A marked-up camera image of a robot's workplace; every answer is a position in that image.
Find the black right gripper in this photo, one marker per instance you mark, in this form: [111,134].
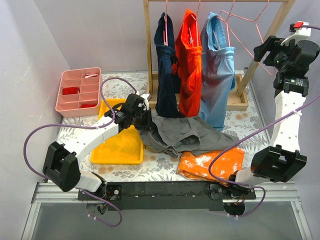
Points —
[261,49]

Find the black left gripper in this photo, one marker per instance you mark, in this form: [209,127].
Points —
[144,121]

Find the pink wire hanger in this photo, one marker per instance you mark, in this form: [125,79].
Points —
[255,22]

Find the grey shorts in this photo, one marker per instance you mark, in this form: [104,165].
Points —
[174,136]

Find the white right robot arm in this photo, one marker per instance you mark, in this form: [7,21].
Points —
[282,159]

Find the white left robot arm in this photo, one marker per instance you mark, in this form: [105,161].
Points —
[62,160]

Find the navy blue shorts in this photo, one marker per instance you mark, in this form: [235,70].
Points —
[169,82]

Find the pink hanger with blue shorts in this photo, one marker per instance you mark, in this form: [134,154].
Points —
[225,16]

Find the light blue shorts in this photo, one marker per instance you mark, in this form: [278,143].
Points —
[218,72]

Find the pink hanger with red shorts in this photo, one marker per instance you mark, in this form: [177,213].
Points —
[196,50]

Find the red orange shorts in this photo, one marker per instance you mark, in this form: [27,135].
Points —
[190,69]

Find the pink hanger with navy shorts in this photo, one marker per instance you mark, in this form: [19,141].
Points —
[165,32]

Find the yellow plastic tray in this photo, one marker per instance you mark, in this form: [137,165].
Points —
[125,148]

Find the red cloth front compartment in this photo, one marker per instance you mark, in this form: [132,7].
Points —
[88,106]

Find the wooden clothes rack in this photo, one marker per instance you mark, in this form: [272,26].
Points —
[237,100]

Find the pink divided organizer box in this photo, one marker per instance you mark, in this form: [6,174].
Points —
[69,106]

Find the white red cloth back compartment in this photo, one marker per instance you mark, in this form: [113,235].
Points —
[91,75]

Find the red folded cloth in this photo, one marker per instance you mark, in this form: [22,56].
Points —
[70,90]

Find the floral table mat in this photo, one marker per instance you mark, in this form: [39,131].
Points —
[160,166]

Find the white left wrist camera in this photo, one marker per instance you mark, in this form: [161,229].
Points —
[145,103]

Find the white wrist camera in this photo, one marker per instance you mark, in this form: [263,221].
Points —
[298,31]
[145,103]

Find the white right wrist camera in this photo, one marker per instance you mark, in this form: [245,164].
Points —
[298,31]

